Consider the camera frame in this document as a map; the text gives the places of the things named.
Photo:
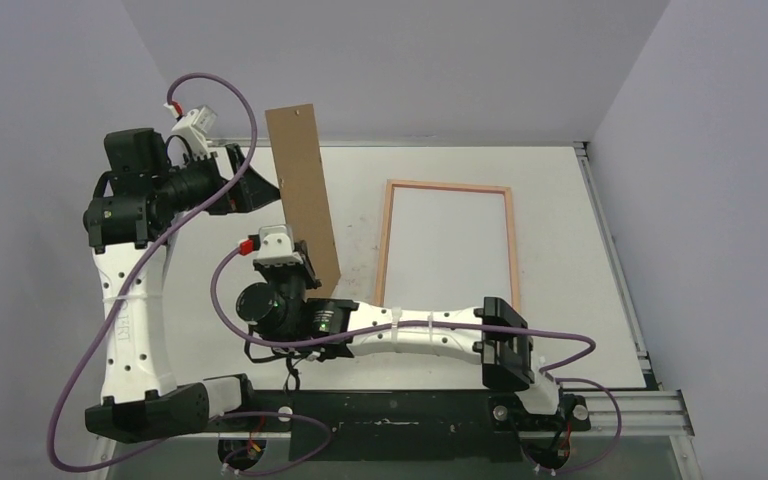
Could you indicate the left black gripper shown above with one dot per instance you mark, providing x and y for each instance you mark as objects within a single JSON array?
[{"x": 251, "y": 191}]

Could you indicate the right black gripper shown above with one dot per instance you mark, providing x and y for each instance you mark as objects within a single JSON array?
[{"x": 308, "y": 277}]

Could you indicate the brown cardboard backing board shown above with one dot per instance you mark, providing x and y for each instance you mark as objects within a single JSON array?
[{"x": 295, "y": 147}]

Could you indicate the pink wooden picture frame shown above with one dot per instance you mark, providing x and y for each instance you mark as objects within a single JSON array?
[{"x": 513, "y": 252}]

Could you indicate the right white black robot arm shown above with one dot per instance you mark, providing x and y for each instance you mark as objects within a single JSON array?
[{"x": 492, "y": 335}]

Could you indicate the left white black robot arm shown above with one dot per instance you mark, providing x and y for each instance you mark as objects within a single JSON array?
[{"x": 130, "y": 222}]

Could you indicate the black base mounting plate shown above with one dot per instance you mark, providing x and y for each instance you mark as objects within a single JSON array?
[{"x": 307, "y": 435}]

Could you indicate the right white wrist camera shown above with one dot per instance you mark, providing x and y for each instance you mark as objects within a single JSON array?
[{"x": 273, "y": 245}]

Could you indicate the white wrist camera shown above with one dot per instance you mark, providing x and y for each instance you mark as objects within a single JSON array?
[
  {"x": 273, "y": 245},
  {"x": 193, "y": 128}
]

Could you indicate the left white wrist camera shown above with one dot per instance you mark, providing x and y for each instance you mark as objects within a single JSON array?
[{"x": 193, "y": 128}]

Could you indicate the aluminium front rail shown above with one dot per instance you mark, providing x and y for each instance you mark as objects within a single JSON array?
[{"x": 622, "y": 414}]

